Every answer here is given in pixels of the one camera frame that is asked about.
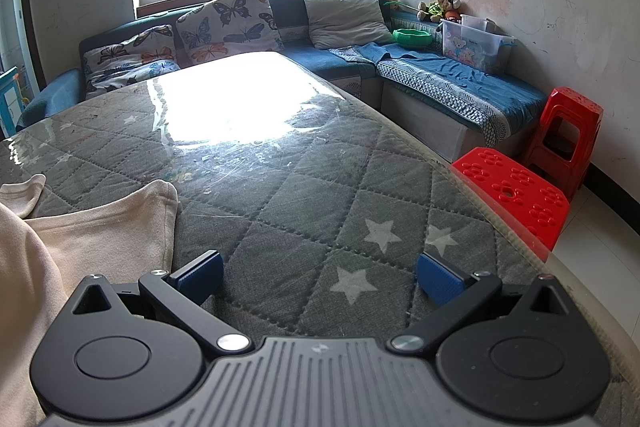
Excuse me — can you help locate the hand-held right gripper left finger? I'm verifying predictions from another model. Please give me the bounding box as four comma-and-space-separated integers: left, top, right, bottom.
70, 251, 253, 354

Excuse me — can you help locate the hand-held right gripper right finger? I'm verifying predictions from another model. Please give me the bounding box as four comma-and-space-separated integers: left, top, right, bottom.
390, 252, 573, 354

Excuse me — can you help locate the cream knit sweater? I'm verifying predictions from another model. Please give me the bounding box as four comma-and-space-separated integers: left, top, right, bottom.
0, 174, 179, 427

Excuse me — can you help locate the red plastic stool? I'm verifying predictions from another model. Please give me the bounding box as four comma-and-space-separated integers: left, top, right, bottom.
522, 87, 604, 202
450, 147, 571, 253

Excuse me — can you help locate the blue sofa blanket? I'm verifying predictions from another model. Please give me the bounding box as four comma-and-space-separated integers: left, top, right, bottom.
327, 42, 548, 148

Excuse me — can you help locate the clear plastic storage box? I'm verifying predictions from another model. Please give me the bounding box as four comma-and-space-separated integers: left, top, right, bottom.
440, 14, 516, 75

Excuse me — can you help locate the small butterfly print pillow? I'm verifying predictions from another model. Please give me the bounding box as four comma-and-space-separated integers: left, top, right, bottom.
82, 24, 182, 100

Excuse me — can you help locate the green plastic bowl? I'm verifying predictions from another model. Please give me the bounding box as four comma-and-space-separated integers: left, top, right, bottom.
392, 28, 435, 50

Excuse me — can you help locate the large butterfly print pillow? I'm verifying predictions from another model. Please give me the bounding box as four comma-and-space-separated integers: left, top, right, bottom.
175, 0, 283, 62

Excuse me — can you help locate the small blue shelf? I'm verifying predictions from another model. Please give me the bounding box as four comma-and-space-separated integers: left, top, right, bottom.
0, 66, 28, 138

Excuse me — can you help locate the green plush toy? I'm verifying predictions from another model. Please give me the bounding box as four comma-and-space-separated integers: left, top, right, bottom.
416, 1, 443, 22

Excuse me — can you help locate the brown bear plush toy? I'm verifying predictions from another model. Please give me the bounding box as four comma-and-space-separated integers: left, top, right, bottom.
435, 0, 463, 24

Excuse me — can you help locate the plain grey pillow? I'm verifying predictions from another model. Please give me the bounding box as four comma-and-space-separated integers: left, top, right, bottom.
304, 0, 396, 50

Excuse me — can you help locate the blue corner sofa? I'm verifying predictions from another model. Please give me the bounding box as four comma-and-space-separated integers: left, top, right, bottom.
17, 0, 548, 160

